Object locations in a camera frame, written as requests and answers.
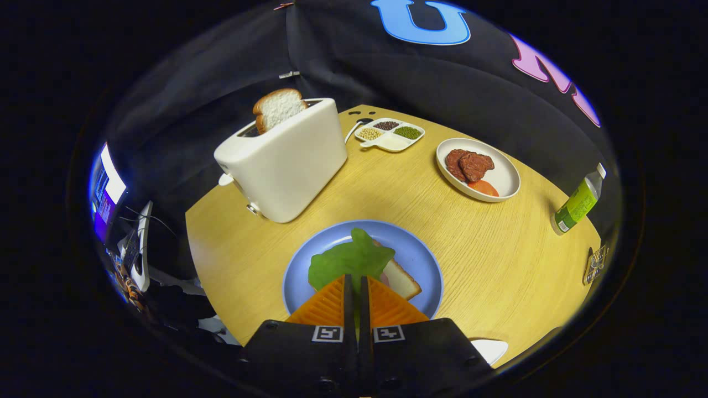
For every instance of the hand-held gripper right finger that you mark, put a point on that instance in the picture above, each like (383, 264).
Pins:
(364, 309)

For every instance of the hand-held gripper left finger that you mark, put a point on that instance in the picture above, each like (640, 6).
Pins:
(348, 309)

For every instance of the green lettuce leaf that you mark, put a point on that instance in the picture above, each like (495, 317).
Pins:
(348, 260)

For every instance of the toasted bread slice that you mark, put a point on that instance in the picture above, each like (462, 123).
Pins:
(279, 108)

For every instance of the white bread slice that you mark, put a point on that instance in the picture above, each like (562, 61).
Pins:
(401, 279)

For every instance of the blue round plate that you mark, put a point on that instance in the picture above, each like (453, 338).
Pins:
(415, 249)

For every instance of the white square plate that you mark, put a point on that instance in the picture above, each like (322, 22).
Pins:
(489, 349)

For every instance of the white toaster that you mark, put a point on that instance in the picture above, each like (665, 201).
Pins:
(287, 166)

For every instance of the white divided condiment dish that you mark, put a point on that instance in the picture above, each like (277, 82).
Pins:
(392, 142)

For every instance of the red tomato slice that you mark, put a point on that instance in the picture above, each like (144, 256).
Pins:
(484, 188)

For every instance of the brown meat patty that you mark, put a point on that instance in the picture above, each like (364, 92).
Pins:
(452, 163)
(475, 166)

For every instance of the white round plate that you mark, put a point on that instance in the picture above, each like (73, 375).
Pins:
(504, 172)

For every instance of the white device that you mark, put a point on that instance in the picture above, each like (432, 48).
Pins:
(145, 237)

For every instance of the black backdrop cloth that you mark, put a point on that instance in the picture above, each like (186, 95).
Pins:
(442, 88)

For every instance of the green label plastic bottle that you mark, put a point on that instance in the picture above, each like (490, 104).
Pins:
(578, 204)

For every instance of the white cloth clip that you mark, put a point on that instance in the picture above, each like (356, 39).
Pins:
(289, 74)

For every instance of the lit computer monitor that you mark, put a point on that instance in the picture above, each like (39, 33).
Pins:
(108, 188)

